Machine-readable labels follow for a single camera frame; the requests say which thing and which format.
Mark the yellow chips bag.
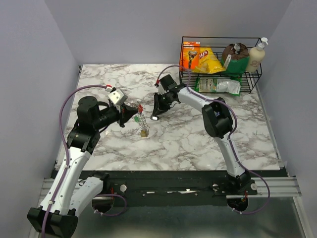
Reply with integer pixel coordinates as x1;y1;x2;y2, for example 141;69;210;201
193;47;225;74

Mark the cream pump lotion bottle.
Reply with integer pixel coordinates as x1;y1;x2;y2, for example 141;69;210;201
245;37;268;73

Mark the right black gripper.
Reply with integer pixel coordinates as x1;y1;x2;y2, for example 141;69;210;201
152;93;174;117

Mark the brown and green bag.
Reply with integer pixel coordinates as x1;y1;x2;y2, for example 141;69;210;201
220;43;250;77

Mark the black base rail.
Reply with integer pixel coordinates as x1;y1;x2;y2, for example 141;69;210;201
80;171;258;207

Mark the green white snack bag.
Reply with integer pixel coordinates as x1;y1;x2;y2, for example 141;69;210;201
194;77;242;96

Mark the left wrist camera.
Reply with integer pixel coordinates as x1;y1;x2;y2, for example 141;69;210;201
108;89;128;106

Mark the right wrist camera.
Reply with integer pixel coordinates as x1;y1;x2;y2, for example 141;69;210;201
158;82;168;95

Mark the red key tag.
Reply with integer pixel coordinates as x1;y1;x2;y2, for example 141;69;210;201
138;105;143;113

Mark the black wire basket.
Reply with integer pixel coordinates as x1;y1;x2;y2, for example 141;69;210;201
179;36;262;93

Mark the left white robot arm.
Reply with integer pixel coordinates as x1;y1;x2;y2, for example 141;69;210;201
27;93;138;238

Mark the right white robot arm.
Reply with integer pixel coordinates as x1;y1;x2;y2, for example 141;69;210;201
152;75;251;194

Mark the round metal keyring disc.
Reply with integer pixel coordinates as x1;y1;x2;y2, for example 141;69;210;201
135;112;149;135

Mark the orange razor package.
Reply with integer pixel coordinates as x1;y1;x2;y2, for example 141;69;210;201
180;41;200;70

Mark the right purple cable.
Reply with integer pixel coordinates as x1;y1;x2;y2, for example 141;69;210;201
155;64;270;215

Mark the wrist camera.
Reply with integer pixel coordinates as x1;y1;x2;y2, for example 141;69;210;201
108;89;128;106
158;82;168;95

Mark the yellow key tag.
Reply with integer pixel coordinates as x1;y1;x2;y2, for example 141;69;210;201
140;130;148;137

